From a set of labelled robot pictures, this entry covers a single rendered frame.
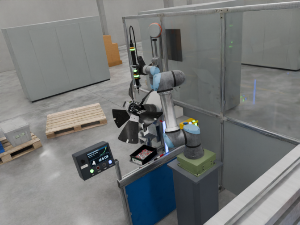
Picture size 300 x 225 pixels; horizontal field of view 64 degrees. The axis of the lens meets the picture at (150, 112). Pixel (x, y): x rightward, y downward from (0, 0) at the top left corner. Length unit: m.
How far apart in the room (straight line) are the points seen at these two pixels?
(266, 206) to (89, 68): 7.83
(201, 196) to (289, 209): 1.67
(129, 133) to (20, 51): 5.45
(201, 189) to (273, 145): 0.88
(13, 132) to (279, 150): 4.08
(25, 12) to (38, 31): 6.77
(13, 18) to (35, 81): 6.94
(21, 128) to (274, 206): 4.70
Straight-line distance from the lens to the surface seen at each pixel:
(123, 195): 2.18
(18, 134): 4.86
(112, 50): 10.45
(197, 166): 1.73
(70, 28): 7.72
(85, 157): 1.79
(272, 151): 2.46
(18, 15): 14.16
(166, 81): 1.64
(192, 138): 1.73
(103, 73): 8.18
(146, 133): 2.39
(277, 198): 0.23
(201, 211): 2.01
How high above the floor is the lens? 2.15
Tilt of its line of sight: 24 degrees down
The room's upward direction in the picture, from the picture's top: 8 degrees counter-clockwise
